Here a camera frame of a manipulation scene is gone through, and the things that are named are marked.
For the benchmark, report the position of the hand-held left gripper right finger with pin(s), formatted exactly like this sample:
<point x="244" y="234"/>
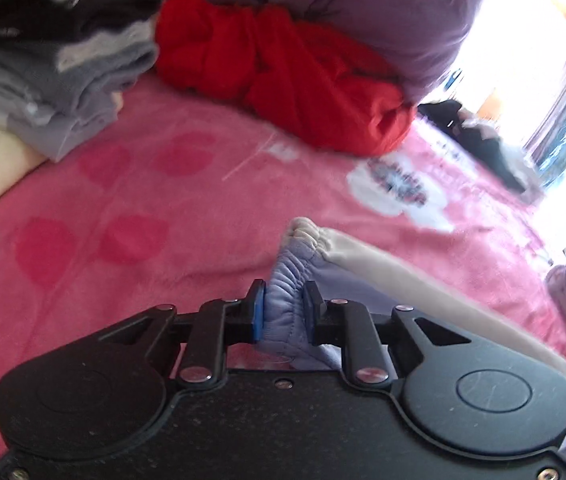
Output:
<point x="309" y="310"/>

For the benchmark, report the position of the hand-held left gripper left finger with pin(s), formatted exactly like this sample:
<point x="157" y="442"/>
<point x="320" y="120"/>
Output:
<point x="258" y="310"/>

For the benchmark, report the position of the lavender fleece-lined pants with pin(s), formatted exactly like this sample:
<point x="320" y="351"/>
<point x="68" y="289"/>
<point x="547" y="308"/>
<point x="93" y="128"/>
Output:
<point x="288" y="270"/>

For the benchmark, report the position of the pink floral blanket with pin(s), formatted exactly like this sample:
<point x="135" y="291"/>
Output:
<point x="163" y="240"/>

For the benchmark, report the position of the black crumpled garment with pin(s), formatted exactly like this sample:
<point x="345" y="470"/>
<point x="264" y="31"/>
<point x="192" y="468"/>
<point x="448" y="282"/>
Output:
<point x="493" y="155"/>

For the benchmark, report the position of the red quilt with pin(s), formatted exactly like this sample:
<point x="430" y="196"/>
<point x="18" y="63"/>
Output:
<point x="288" y="70"/>

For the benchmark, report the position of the lavender-grey folded garment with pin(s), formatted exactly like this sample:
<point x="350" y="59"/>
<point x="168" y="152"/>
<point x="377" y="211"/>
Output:
<point x="63" y="135"/>

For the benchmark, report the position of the grey folded garment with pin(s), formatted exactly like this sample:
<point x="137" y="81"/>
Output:
<point x="88" y="75"/>

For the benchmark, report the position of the purple duvet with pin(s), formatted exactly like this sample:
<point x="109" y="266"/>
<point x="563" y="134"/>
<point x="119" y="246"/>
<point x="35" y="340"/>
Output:
<point x="363" y="10"/>

